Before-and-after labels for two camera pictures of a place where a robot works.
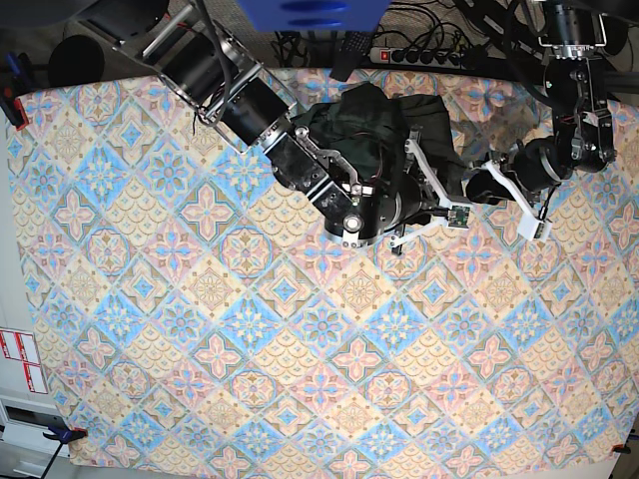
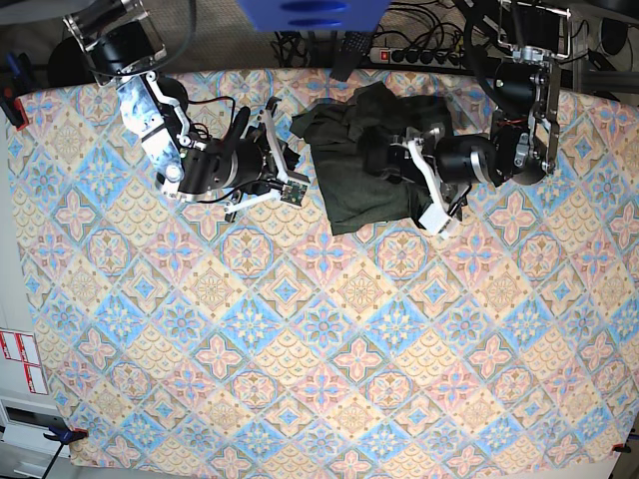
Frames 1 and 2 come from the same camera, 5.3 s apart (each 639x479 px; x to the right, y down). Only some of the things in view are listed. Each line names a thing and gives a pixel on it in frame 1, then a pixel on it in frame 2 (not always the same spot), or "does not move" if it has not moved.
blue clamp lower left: (65, 435) does not move
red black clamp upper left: (17, 78) does not move
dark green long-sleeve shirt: (370, 129) does not move
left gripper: (417, 193) to (249, 164)
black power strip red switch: (415, 56) does not move
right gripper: (538, 164) to (456, 162)
